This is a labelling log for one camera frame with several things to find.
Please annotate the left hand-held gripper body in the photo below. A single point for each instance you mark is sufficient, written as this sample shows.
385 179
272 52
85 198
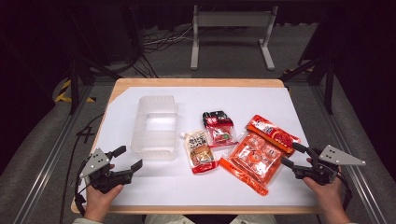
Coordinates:
102 177

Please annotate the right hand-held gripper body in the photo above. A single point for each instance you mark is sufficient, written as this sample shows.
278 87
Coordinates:
323 169

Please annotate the large orange snack packet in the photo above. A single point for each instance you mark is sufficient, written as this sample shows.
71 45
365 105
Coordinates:
258 155

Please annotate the translucent plastic container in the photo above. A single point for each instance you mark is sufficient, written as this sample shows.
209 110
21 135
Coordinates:
155 127

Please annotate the small red black snack packet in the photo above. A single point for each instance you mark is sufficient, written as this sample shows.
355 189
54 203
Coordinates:
219 129

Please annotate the person's left hand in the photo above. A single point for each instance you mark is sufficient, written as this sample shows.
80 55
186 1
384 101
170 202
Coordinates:
99 199

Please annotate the person's right hand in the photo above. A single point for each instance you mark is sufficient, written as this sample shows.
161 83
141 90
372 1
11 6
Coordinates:
323 193

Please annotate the person's pale trousers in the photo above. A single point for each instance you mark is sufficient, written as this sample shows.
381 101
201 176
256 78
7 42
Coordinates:
168 219

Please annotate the white red sauce pouch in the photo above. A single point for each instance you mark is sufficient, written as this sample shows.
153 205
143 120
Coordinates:
199 152

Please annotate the black tripod stand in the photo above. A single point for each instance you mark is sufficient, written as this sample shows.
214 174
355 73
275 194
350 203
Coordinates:
328 81
74 81

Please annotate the yellow black hazard tape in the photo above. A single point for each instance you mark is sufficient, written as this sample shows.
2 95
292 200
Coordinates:
63 90

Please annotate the white table mat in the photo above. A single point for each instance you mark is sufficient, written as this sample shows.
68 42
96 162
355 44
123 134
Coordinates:
218 99

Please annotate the aluminium floor rail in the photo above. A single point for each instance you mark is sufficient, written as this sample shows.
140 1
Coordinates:
49 155
348 146

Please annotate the white metal stand frame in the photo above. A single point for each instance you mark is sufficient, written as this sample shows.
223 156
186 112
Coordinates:
233 18

